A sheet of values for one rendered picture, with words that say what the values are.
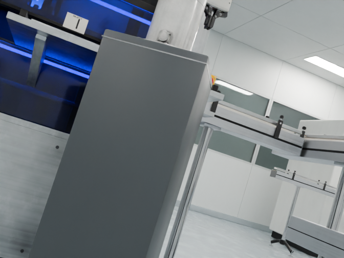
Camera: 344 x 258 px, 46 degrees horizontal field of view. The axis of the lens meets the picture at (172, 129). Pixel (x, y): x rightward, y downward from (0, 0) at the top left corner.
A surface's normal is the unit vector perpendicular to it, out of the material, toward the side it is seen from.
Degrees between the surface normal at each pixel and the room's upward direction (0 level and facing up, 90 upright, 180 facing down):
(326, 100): 90
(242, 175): 90
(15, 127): 90
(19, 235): 90
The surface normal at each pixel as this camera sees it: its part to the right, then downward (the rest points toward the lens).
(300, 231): -0.90, -0.31
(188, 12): 0.40, 0.04
